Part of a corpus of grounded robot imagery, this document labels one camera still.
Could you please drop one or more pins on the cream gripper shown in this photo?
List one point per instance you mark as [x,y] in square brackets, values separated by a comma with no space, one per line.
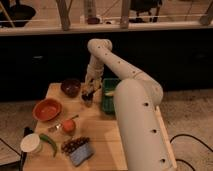
[91,86]

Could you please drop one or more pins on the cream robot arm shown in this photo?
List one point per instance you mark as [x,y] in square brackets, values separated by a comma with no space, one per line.
[136,100]

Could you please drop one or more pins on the white lidded cup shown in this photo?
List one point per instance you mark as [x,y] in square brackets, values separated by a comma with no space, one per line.
[33,143]

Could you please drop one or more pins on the green tray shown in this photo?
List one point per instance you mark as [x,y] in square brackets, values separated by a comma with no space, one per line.
[109,84]

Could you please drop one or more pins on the dark red bowl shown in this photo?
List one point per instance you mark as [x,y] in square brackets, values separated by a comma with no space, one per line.
[71,87]

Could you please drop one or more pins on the yellow banana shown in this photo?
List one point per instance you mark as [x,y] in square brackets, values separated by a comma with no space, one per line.
[109,93]

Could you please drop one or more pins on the orange bowl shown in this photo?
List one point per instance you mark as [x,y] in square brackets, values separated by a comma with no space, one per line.
[46,109]

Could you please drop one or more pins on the metal spoon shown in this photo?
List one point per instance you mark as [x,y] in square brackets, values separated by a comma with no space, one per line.
[54,128]

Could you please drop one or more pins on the bunch of brown grapes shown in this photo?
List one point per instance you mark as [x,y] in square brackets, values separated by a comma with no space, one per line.
[71,145]

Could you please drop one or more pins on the blue sponge cloth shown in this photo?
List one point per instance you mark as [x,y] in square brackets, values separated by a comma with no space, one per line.
[81,154]

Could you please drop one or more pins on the green chili pepper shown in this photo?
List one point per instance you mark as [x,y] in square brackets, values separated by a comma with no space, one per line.
[50,141]

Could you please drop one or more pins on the black marker pen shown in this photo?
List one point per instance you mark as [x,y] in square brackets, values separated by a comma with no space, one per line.
[23,147]

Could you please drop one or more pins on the black office chair base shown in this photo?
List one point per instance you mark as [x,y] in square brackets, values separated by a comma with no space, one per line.
[19,14]

